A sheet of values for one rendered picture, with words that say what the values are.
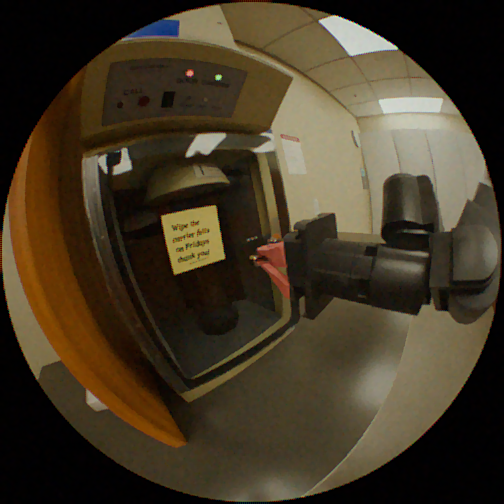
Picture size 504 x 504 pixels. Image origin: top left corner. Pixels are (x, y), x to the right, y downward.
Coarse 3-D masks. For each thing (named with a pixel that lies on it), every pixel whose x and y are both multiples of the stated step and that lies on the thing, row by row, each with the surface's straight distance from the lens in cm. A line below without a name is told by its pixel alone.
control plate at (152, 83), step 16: (112, 64) 25; (128, 64) 25; (144, 64) 25; (160, 64) 25; (176, 64) 26; (192, 64) 26; (208, 64) 27; (112, 80) 25; (128, 80) 25; (144, 80) 25; (160, 80) 25; (176, 80) 26; (192, 80) 26; (208, 80) 27; (224, 80) 28; (240, 80) 30; (112, 96) 25; (128, 96) 25; (160, 96) 25; (176, 96) 26; (192, 96) 27; (208, 96) 28; (224, 96) 29; (112, 112) 25; (128, 112) 25; (144, 112) 25; (160, 112) 26; (176, 112) 26; (192, 112) 27; (208, 112) 28; (224, 112) 29
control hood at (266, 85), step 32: (96, 64) 26; (224, 64) 28; (256, 64) 31; (96, 96) 25; (256, 96) 32; (96, 128) 25; (128, 128) 26; (160, 128) 28; (224, 128) 32; (256, 128) 35
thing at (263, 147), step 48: (144, 144) 25; (192, 144) 26; (240, 144) 29; (144, 192) 23; (192, 192) 24; (240, 192) 27; (144, 240) 23; (240, 240) 27; (144, 288) 24; (192, 288) 25; (240, 288) 28; (192, 336) 28; (240, 336) 32; (192, 384) 35
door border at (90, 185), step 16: (96, 160) 25; (96, 176) 24; (96, 192) 24; (96, 208) 24; (96, 224) 23; (96, 240) 23; (112, 256) 23; (112, 272) 24; (112, 288) 24; (128, 304) 25; (128, 320) 26; (144, 336) 27; (160, 352) 29; (160, 368) 31; (176, 384) 34
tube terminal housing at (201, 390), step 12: (144, 132) 28; (156, 132) 28; (168, 132) 29; (180, 132) 29; (192, 132) 30; (204, 132) 31; (216, 132) 32; (228, 132) 33; (240, 132) 35; (252, 132) 37; (96, 144) 28; (108, 144) 27; (120, 144) 27; (84, 156) 28; (252, 360) 42; (228, 372) 40; (204, 384) 39; (216, 384) 41; (192, 396) 40
